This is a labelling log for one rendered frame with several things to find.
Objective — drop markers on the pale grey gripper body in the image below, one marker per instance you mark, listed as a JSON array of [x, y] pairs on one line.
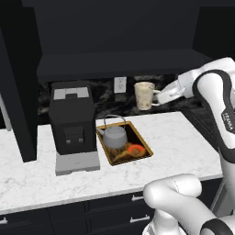
[[170, 92]]

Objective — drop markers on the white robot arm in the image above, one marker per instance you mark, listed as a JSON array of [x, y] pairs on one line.
[[183, 202]]

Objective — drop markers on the beige speckled mug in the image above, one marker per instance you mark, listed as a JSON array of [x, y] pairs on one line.
[[143, 95]]

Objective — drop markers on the grey kettle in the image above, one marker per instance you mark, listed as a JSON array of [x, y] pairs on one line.
[[115, 137]]

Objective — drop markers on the black cabinet door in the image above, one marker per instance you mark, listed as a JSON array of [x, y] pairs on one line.
[[215, 27], [18, 91]]

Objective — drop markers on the black coffee machine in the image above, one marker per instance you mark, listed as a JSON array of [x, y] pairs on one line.
[[72, 119]]

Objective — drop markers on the black drawer front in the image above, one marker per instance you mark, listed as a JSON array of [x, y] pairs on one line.
[[110, 202], [110, 221], [27, 221]]

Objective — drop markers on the black cupboard panel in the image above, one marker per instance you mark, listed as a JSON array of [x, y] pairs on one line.
[[68, 218]]

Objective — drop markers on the pale grey bar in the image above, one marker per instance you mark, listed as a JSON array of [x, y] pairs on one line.
[[5, 114]]

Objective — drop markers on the white wall outlet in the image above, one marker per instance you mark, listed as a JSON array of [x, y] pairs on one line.
[[120, 84]]

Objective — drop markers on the black wall cabinet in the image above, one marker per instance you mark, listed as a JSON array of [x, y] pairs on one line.
[[116, 42]]

